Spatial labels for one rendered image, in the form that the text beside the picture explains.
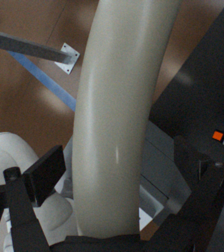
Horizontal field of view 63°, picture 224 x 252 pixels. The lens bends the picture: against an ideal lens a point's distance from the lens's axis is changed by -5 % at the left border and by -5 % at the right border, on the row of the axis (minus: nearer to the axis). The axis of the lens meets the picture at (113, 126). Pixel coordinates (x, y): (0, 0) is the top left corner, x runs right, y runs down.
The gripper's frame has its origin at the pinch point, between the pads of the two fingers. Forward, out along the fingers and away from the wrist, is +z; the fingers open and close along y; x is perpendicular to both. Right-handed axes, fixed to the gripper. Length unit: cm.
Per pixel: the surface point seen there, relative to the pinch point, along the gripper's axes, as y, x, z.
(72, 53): -41, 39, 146
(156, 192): 8.7, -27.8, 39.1
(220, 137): 59, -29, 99
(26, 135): -106, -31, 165
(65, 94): -52, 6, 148
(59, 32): -53, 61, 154
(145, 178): 5.5, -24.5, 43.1
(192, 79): 45, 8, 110
